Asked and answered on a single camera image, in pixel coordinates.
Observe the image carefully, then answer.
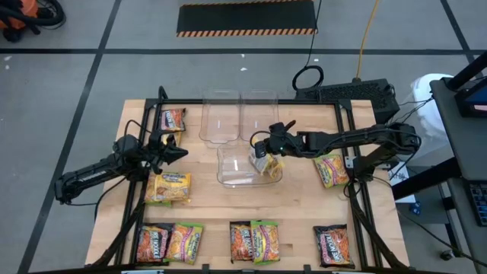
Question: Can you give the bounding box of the black metal table frame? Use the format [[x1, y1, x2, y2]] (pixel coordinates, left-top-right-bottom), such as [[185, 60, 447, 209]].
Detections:
[[85, 85, 410, 274]]

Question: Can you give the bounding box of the white bagged trash bin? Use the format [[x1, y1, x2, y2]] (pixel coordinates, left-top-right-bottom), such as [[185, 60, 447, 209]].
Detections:
[[409, 73, 456, 159]]

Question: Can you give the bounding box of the clear plastic bin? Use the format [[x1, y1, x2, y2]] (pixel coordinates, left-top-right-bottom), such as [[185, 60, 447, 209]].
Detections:
[[215, 141, 285, 190], [239, 89, 282, 145], [198, 89, 241, 148]]

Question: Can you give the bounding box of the black keyboard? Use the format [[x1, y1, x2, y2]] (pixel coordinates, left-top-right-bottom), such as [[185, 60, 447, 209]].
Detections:
[[468, 181, 487, 228]]

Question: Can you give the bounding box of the grey side desk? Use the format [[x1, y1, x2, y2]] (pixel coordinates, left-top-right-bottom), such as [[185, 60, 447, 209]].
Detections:
[[391, 51, 487, 274]]

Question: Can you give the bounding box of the black hanging cable with loop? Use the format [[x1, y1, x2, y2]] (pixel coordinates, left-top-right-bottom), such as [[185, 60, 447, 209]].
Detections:
[[291, 0, 325, 91]]

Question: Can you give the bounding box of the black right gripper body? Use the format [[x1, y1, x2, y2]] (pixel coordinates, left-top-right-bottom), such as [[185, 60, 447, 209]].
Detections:
[[253, 122, 308, 159]]

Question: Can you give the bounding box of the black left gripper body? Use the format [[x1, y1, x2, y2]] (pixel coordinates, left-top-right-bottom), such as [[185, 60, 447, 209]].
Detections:
[[147, 129, 171, 174]]

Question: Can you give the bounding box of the white paper sheet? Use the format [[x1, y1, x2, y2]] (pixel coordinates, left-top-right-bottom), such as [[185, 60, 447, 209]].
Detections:
[[387, 161, 418, 205]]

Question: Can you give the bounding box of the black monitor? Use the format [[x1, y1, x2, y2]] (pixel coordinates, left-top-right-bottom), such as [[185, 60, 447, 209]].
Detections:
[[454, 78, 487, 118]]

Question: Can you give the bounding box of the yellow hanging cable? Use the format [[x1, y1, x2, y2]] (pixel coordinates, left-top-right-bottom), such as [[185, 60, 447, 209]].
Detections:
[[355, 0, 381, 81]]

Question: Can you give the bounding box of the black hazard striped floor mat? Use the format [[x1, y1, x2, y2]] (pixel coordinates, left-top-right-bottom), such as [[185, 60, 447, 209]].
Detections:
[[176, 0, 319, 38]]

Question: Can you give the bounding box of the orange shop vacuum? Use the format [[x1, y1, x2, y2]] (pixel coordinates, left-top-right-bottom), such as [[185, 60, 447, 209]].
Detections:
[[0, 0, 66, 43]]

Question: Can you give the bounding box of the red packet bottom left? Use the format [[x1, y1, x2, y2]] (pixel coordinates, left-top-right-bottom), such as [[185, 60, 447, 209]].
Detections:
[[135, 223, 175, 265]]

